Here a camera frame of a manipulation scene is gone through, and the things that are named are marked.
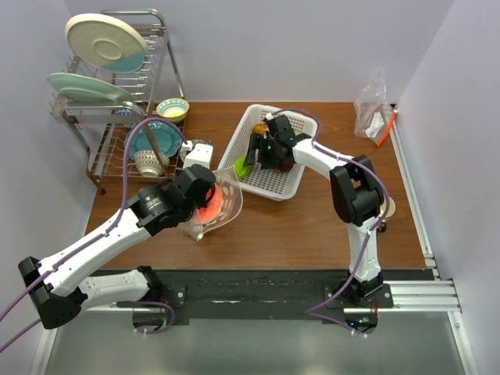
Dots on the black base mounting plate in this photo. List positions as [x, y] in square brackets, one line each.
[247, 294]

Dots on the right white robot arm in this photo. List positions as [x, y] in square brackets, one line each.
[357, 194]

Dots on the green leafy toy fruit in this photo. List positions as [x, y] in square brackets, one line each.
[243, 167]

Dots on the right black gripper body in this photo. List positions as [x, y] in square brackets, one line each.
[269, 154]

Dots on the grey leaf patterned bowl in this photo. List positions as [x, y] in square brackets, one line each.
[194, 142]

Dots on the brown patterned small bowl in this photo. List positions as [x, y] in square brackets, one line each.
[148, 165]

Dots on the teal yellow patterned bowl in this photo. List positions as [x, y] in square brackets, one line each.
[174, 110]

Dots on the watermelon slice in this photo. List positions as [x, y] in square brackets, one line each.
[212, 210]

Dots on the mint green plate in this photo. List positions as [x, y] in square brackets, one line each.
[78, 88]

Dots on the clear bag with orange zipper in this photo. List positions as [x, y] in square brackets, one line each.
[375, 117]

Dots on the metal dish rack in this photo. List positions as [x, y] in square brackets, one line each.
[104, 136]

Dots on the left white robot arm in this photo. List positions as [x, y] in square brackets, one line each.
[63, 285]

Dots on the cream ceramic mug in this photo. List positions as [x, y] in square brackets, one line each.
[387, 210]

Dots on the clear polka dot zip bag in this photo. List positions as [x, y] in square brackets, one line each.
[224, 207]

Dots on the blue patterned small dish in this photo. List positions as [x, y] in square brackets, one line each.
[130, 112]

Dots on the white perforated plastic basket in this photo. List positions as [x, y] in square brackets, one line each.
[271, 184]

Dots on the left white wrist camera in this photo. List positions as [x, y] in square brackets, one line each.
[199, 155]

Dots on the teal scalloped plate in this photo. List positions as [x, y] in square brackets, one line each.
[168, 141]

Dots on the dark purple plum far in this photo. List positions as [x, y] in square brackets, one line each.
[286, 165]

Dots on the cream and teal large plate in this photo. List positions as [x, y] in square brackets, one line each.
[106, 42]

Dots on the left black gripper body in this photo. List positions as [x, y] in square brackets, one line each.
[189, 212]

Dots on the brown orange fruit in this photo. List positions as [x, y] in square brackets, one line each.
[260, 129]

